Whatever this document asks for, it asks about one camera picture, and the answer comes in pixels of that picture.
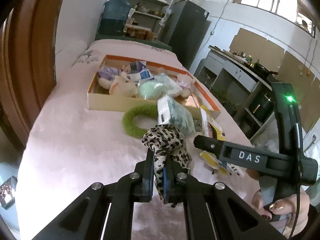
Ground leopard print scrunchie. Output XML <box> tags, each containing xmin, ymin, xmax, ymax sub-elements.
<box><xmin>142</xmin><ymin>124</ymin><xmax>192</xmax><ymax>207</ymax></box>

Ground yellow cartoon girl tissue pack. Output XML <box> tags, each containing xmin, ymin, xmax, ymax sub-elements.
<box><xmin>200</xmin><ymin>105</ymin><xmax>245</xmax><ymax>177</ymax></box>

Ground green floral tissue pack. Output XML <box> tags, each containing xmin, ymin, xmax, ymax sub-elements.
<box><xmin>157</xmin><ymin>95</ymin><xmax>196</xmax><ymax>135</ymax></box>

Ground mint green soft pad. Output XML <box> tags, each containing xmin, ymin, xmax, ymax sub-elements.
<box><xmin>137</xmin><ymin>78</ymin><xmax>166</xmax><ymax>100</ymax></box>

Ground right hand with painted nails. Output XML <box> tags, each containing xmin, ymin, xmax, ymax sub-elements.
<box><xmin>252</xmin><ymin>188</ymin><xmax>310</xmax><ymax>239</ymax></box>

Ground pink bed quilt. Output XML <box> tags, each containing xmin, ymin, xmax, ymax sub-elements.
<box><xmin>15</xmin><ymin>40</ymin><xmax>259</xmax><ymax>239</ymax></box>

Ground green patterned tissue pack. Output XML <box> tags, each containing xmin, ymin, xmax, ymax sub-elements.
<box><xmin>154</xmin><ymin>73</ymin><xmax>182</xmax><ymax>98</ymax></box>

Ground grey kitchen counter cabinet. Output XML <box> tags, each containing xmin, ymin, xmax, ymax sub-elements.
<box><xmin>195</xmin><ymin>48</ymin><xmax>274</xmax><ymax>141</ymax></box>

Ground plush doll in lilac dress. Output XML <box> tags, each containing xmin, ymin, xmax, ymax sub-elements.
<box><xmin>176</xmin><ymin>74</ymin><xmax>194</xmax><ymax>99</ymax></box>

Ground white plush rabbit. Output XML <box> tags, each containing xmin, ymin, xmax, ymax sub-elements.
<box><xmin>109</xmin><ymin>72</ymin><xmax>138</xmax><ymax>98</ymax></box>

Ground orange rimmed cardboard box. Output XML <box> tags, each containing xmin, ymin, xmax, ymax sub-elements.
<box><xmin>87</xmin><ymin>55</ymin><xmax>220</xmax><ymax>119</ymax></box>

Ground black wok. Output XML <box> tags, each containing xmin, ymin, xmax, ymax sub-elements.
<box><xmin>253</xmin><ymin>62</ymin><xmax>278</xmax><ymax>78</ymax></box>

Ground blue cartoon tissue pack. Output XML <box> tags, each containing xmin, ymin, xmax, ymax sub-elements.
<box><xmin>121</xmin><ymin>61</ymin><xmax>154</xmax><ymax>83</ymax></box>

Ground purple fabric pouch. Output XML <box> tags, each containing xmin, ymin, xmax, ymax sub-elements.
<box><xmin>97</xmin><ymin>67</ymin><xmax>121</xmax><ymax>89</ymax></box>

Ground smartphone on stool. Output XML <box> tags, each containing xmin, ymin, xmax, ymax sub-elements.
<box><xmin>0</xmin><ymin>176</ymin><xmax>17</xmax><ymax>210</ymax></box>

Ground green low table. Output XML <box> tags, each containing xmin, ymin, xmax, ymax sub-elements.
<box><xmin>95</xmin><ymin>33</ymin><xmax>172</xmax><ymax>51</ymax></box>

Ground dark grey refrigerator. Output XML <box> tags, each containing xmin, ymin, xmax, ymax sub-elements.
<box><xmin>160</xmin><ymin>1</ymin><xmax>210</xmax><ymax>69</ymax></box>

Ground brown wooden headboard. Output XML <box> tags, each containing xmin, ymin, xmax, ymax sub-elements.
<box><xmin>1</xmin><ymin>0</ymin><xmax>63</xmax><ymax>151</ymax></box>

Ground blue water jug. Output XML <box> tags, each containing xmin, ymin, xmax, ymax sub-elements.
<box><xmin>98</xmin><ymin>0</ymin><xmax>131</xmax><ymax>36</ymax></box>

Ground white metal shelf rack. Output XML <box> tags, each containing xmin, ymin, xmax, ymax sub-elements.
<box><xmin>112</xmin><ymin>0</ymin><xmax>178</xmax><ymax>41</ymax></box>

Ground window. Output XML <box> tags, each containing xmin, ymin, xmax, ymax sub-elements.
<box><xmin>233</xmin><ymin>0</ymin><xmax>316</xmax><ymax>37</ymax></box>

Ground green fuzzy ring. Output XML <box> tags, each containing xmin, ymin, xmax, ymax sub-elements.
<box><xmin>121</xmin><ymin>103</ymin><xmax>161</xmax><ymax>139</ymax></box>

